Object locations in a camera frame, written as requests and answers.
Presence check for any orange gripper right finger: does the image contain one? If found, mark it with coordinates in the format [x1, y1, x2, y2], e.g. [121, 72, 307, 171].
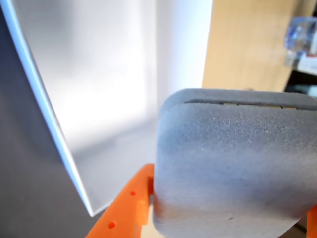
[306, 204, 317, 238]

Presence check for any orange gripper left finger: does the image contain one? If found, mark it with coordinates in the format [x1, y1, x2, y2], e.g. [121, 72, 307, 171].
[85, 163, 155, 238]

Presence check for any grey square usb case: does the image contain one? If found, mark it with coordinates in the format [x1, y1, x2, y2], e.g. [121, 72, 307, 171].
[151, 87, 317, 238]

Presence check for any dark mat with WOWROBO print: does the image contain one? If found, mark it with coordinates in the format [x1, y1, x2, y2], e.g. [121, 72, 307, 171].
[0, 7, 93, 238]

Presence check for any white cardboard box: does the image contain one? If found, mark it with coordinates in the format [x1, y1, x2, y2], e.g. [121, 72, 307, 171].
[0, 0, 214, 218]

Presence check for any clear blue plastic object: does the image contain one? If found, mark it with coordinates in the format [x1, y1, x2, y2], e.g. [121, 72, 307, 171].
[284, 16, 317, 68]

